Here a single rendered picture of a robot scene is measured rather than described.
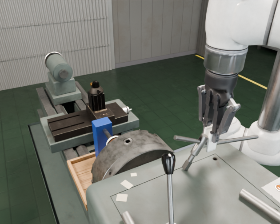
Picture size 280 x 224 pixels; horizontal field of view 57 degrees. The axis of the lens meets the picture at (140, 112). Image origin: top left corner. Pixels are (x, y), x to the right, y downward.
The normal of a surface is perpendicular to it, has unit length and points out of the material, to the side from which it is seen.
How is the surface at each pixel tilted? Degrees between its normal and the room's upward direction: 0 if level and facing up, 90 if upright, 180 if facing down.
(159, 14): 90
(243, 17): 89
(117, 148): 26
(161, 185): 0
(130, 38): 90
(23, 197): 0
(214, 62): 90
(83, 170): 0
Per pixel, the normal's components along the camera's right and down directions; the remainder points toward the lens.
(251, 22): -0.40, 0.45
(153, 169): 0.00, -0.85
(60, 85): 0.48, 0.46
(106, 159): -0.61, -0.44
